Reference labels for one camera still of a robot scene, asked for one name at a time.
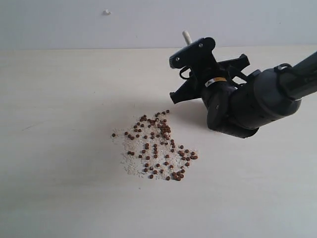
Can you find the white wooden paint brush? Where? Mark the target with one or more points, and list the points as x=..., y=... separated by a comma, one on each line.
x=187, y=37

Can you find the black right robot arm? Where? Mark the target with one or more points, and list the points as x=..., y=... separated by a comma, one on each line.
x=239, y=104

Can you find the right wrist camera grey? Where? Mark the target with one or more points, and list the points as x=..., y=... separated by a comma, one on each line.
x=198, y=51

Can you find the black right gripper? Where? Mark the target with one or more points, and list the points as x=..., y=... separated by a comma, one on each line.
x=201, y=75

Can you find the white wall plug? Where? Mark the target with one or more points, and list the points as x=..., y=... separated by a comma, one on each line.
x=107, y=12

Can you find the brown beans and white grains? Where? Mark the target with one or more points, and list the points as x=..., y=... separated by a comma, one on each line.
x=149, y=151

